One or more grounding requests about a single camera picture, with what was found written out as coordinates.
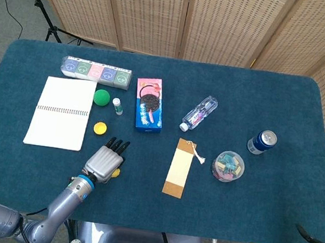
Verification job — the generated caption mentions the pack of colourful boxes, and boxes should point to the pack of colourful boxes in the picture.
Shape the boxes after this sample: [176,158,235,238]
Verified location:
[59,55,134,91]

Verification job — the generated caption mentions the blue pink cookie box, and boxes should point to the blue pink cookie box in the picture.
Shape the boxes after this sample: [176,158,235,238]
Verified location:
[131,76,169,135]

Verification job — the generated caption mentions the brown cream bookmark with tassel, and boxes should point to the brown cream bookmark with tassel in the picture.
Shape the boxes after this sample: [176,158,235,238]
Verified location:
[161,136,208,202]

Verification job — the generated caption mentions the clear plastic water bottle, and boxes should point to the clear plastic water bottle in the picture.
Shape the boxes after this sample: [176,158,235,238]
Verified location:
[179,92,220,135]

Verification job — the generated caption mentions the small white green bottle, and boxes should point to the small white green bottle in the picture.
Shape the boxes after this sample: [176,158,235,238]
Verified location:
[110,97,125,116]

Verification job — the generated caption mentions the clear tub of binder clips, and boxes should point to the clear tub of binder clips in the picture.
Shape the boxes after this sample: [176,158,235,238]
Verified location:
[209,148,248,185]

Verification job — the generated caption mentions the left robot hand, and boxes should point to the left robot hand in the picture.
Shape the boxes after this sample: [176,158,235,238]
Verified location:
[82,134,131,187]

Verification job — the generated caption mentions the blue drink can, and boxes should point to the blue drink can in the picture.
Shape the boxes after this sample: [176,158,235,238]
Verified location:
[246,127,279,158]

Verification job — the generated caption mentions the black tripod stand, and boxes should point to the black tripod stand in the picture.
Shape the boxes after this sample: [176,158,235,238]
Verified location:
[5,0,99,48]

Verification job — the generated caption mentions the wooden woven folding screen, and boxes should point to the wooden woven folding screen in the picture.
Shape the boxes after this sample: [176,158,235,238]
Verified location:
[3,0,325,191]

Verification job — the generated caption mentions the blue felt table mat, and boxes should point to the blue felt table mat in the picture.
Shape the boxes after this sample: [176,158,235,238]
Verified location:
[0,35,325,243]

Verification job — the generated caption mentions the white spiral notebook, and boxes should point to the white spiral notebook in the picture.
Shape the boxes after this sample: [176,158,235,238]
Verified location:
[23,73,98,153]

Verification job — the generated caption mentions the green foam ball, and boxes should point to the green foam ball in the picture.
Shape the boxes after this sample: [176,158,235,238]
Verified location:
[92,88,112,108]

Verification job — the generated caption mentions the yellow round cap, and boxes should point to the yellow round cap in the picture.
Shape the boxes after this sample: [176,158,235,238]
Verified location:
[93,121,109,137]

